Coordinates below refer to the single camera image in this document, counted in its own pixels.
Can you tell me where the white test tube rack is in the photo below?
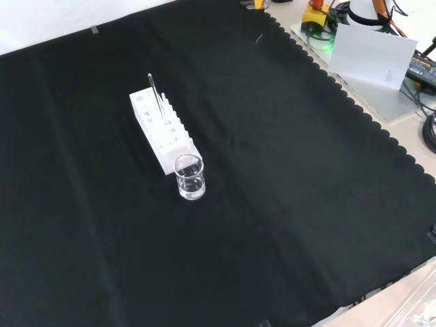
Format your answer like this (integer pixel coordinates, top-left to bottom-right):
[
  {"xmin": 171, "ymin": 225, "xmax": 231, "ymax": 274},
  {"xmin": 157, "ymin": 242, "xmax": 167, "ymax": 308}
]
[{"xmin": 129, "ymin": 87, "xmax": 204, "ymax": 176}]

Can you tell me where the black power adapter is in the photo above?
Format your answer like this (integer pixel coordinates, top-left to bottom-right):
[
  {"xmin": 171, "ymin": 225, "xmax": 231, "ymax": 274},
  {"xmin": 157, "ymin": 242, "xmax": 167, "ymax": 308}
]
[{"xmin": 404, "ymin": 50, "xmax": 436, "ymax": 90}]

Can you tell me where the small clear glass beaker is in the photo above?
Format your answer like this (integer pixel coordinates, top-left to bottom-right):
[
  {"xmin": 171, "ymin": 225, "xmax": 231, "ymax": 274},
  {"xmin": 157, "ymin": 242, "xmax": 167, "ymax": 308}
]
[{"xmin": 174, "ymin": 154, "xmax": 206, "ymax": 201}]

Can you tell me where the black bench cloth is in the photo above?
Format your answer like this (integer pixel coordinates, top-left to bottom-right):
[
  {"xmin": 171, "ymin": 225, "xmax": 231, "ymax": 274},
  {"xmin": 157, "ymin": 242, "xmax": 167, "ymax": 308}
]
[{"xmin": 0, "ymin": 0, "xmax": 436, "ymax": 327}]

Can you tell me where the pale board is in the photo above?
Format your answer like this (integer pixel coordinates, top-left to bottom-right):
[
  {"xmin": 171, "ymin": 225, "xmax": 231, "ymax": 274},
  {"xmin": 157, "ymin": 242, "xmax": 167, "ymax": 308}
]
[{"xmin": 327, "ymin": 22, "xmax": 419, "ymax": 92}]

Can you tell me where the yellow stop button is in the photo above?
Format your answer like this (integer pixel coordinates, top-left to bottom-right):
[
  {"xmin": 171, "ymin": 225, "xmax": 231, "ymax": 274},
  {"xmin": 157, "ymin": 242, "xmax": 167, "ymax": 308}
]
[{"xmin": 301, "ymin": 0, "xmax": 331, "ymax": 34}]

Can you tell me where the black coiled cable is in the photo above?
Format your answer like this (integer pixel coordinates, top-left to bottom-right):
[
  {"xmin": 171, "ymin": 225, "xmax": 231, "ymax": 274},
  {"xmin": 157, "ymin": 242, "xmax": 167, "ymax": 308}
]
[{"xmin": 421, "ymin": 114, "xmax": 436, "ymax": 153}]

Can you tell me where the hex key set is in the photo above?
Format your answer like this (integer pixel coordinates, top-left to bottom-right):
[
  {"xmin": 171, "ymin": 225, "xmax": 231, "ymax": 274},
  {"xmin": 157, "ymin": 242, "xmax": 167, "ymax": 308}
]
[{"xmin": 239, "ymin": 0, "xmax": 270, "ymax": 11}]

